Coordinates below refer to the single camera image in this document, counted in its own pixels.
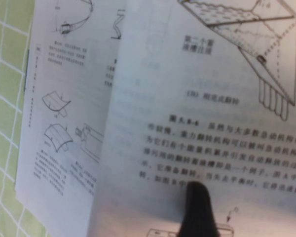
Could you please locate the book with diagrams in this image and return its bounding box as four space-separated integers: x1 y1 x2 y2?
14 0 296 237

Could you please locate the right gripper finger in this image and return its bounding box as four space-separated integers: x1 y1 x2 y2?
176 181 222 237

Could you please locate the green checked tablecloth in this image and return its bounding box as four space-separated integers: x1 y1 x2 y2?
0 0 52 237

